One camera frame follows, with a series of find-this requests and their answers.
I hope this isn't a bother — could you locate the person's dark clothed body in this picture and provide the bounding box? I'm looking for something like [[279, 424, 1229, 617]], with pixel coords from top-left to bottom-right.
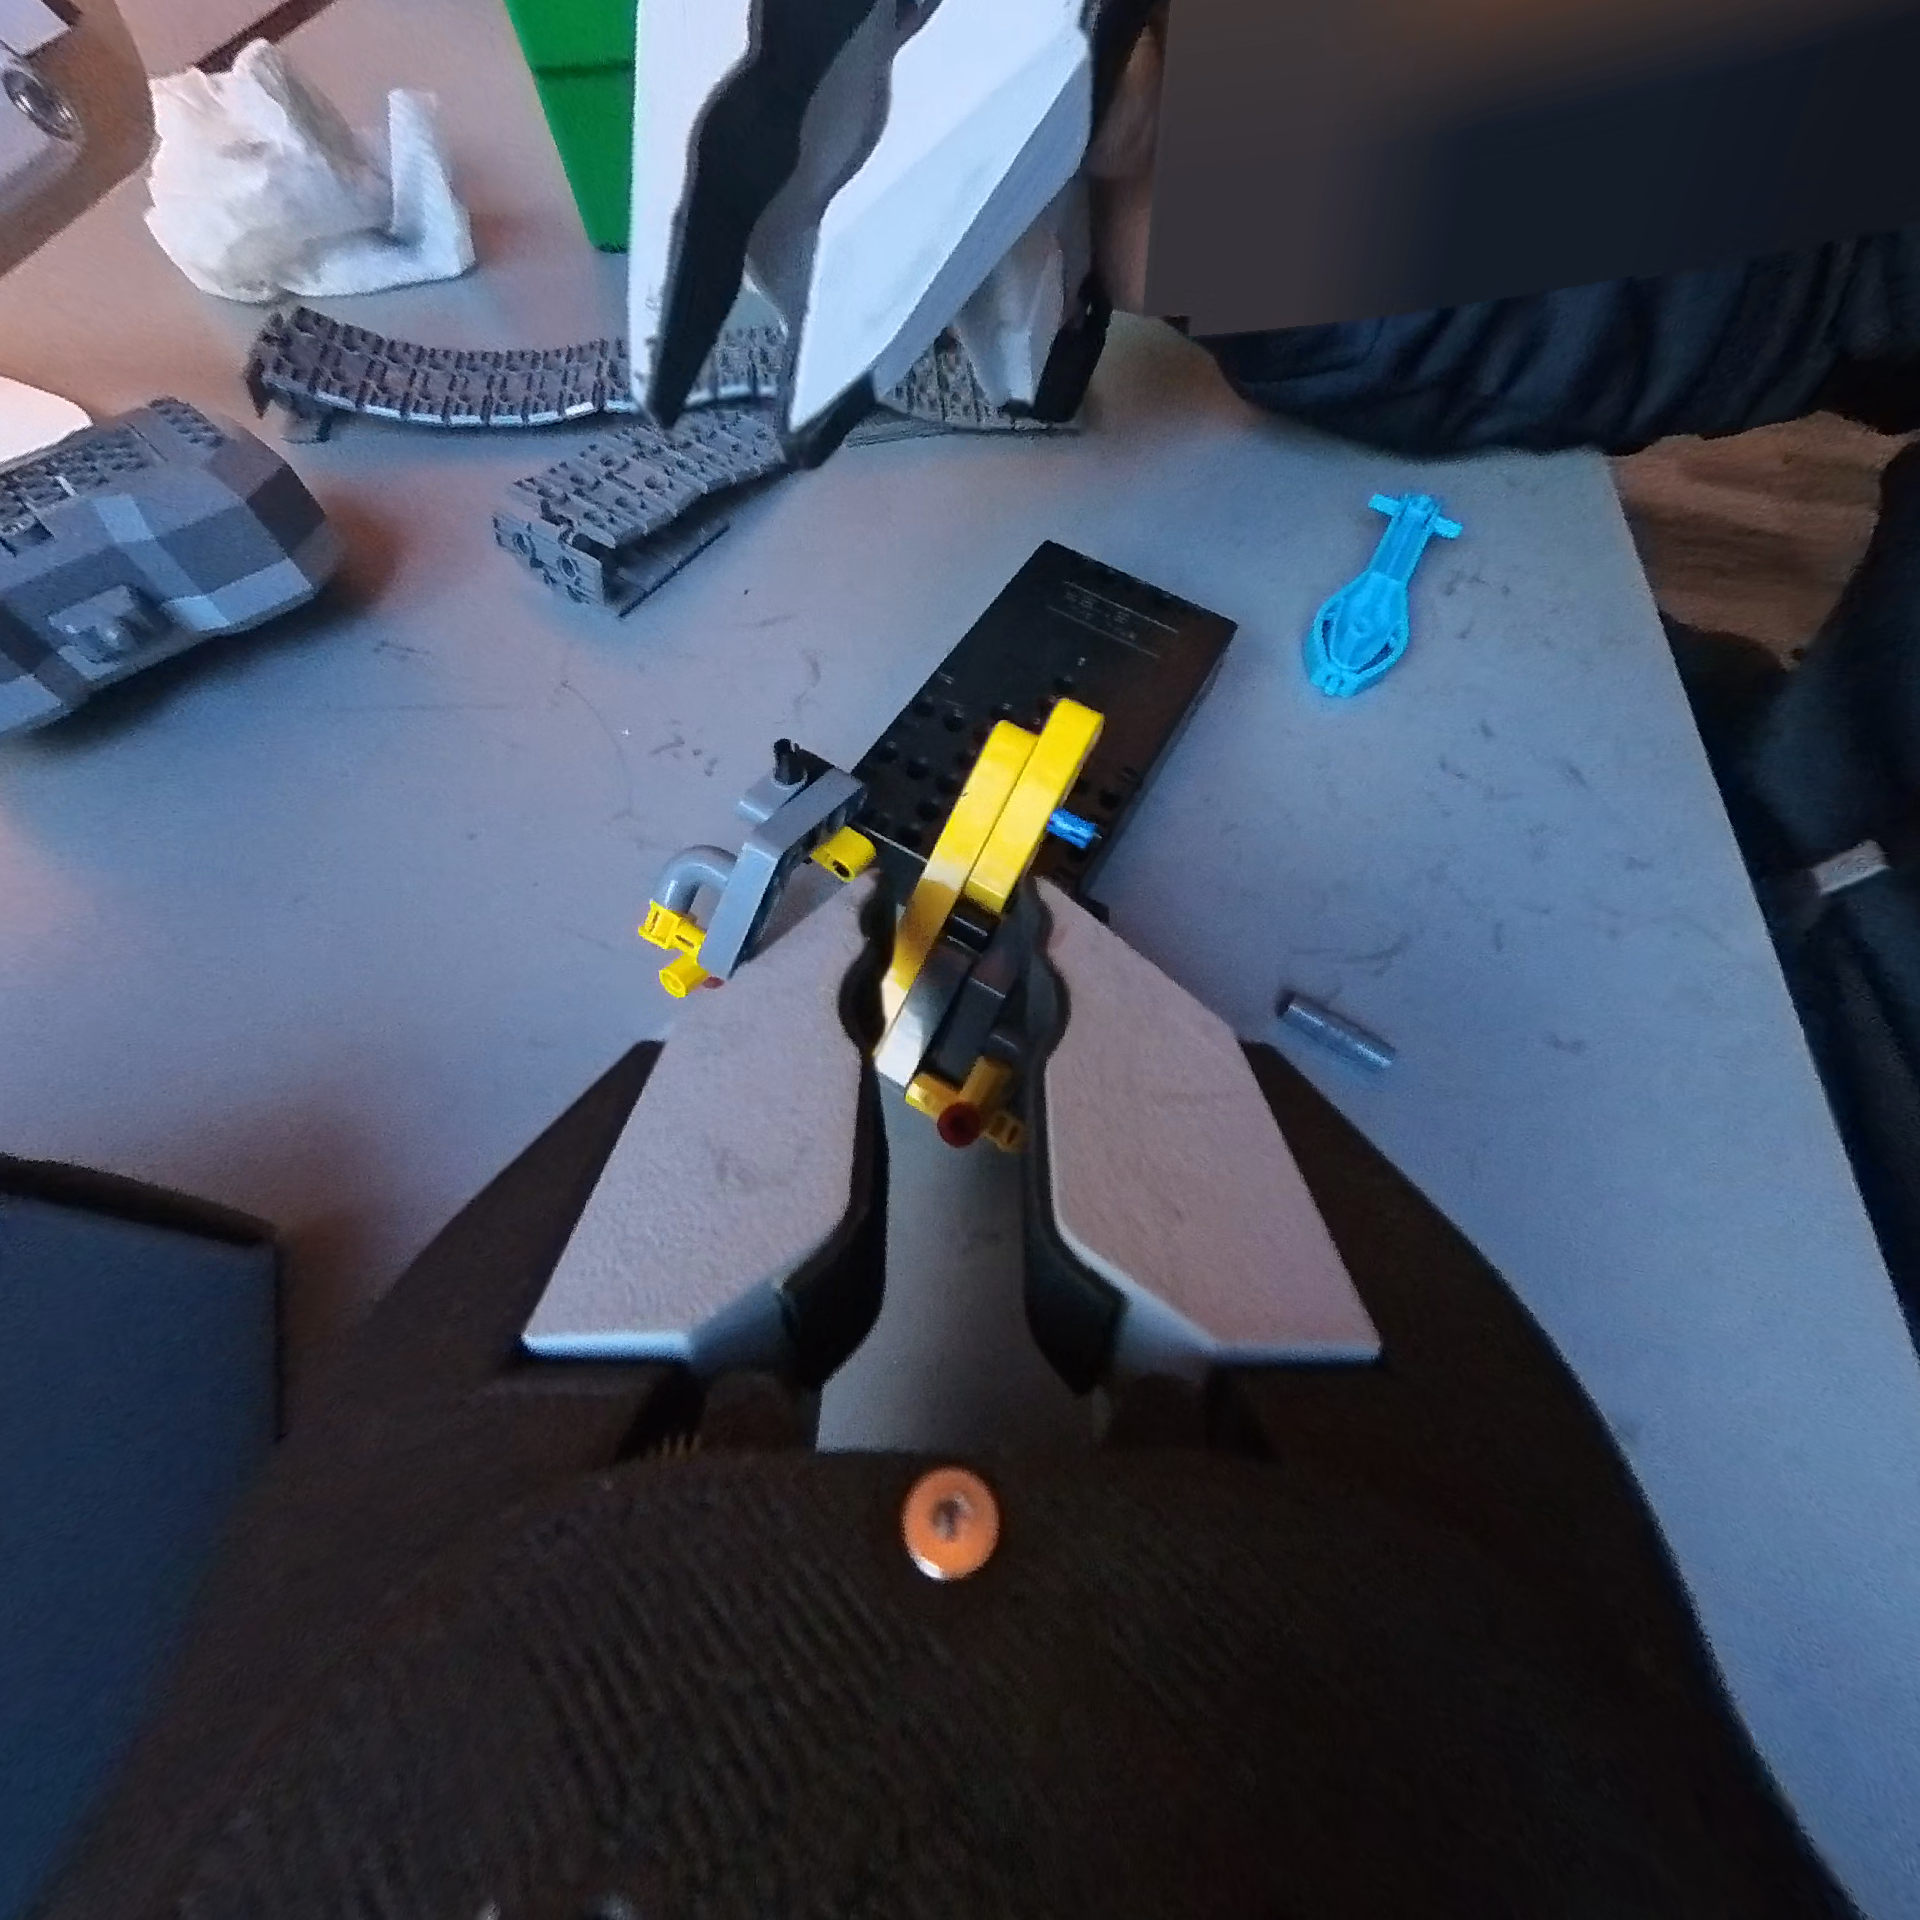
[[1655, 451, 1920, 1353]]

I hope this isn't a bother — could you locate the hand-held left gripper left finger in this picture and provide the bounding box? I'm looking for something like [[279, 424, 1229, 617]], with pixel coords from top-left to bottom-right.
[[522, 877, 894, 1398]]

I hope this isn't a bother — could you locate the dark blue cardboard box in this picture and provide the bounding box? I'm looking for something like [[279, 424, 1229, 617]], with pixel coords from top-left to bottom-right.
[[0, 1152, 289, 1862]]

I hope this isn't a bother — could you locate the grey connector pin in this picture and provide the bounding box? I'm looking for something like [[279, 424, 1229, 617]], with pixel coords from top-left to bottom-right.
[[1274, 990, 1400, 1072]]

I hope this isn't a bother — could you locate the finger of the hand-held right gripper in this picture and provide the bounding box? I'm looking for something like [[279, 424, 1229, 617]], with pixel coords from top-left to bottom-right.
[[783, 0, 1119, 471], [626, 0, 821, 430]]

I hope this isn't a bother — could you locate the person's right forearm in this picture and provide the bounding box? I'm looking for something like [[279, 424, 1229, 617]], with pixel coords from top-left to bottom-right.
[[1200, 232, 1920, 453]]

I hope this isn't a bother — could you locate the grey desk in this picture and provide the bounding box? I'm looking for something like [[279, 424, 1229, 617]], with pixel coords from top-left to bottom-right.
[[0, 0, 1920, 1920]]

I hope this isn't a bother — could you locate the blue brick separator tool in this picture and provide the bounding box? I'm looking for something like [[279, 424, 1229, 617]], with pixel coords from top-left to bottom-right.
[[1301, 493, 1472, 703]]

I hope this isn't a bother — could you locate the yellow perforated beam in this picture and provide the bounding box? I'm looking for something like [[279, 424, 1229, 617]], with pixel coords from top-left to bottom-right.
[[873, 717, 1055, 1087]]

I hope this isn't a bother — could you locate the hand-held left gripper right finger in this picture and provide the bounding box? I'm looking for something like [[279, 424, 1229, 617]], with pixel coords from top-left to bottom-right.
[[1019, 884, 1381, 1398]]

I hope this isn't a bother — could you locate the green storage bin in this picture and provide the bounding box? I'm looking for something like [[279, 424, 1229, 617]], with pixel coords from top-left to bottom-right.
[[502, 0, 639, 254]]

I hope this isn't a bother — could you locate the black perforated brick model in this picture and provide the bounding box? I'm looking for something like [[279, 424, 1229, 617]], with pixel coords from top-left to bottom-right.
[[635, 540, 1243, 1159]]

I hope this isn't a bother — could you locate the wooden display board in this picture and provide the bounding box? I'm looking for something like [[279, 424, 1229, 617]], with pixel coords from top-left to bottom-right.
[[0, 0, 152, 273]]

